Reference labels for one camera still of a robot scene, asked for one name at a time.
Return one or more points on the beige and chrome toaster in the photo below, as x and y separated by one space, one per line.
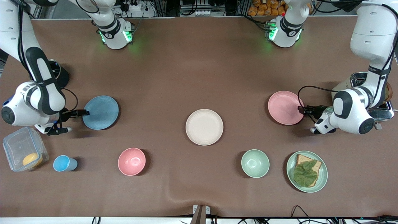
342 87

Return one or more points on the green bowl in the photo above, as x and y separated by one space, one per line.
255 163

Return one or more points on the green plate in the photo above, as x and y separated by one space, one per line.
322 174

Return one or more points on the blue plate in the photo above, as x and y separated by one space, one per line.
102 113

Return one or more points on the glass lid with blue knob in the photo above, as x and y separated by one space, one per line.
55 67

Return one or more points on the bread slice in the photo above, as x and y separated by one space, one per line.
303 159

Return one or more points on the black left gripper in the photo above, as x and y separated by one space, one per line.
317 110

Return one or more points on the white power strip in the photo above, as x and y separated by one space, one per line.
135 6

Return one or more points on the clear container with blue seal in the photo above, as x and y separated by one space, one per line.
18 146

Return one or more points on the white socket row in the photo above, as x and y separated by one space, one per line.
200 13

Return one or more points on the green lettuce leaf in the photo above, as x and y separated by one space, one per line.
304 175

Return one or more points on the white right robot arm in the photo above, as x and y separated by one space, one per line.
46 93

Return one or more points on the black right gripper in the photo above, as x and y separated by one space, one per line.
66 114

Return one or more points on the beige plate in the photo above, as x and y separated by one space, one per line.
204 127

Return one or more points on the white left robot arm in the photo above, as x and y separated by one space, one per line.
351 115

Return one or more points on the brown table cloth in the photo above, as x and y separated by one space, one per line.
199 77

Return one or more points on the blue plastic cup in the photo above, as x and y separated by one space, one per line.
62 163

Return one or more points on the yellow sponge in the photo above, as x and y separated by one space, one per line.
31 159

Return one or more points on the pink plate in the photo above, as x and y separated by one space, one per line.
284 107

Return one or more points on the pink bowl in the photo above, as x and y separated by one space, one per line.
131 161

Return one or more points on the bag of orange buns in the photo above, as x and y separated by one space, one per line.
264 9

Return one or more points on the metal table bracket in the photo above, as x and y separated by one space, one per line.
201 216

